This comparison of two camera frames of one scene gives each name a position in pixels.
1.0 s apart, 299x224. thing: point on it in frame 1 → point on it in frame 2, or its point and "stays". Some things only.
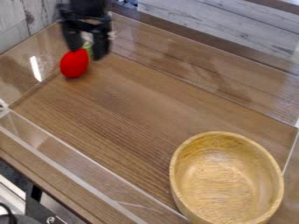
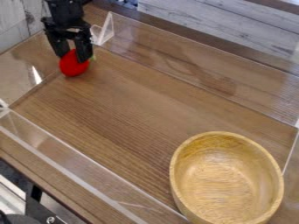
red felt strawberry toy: (74, 62) stays
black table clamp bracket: (36, 212) stays
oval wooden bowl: (226, 179) stays
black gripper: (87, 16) → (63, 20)
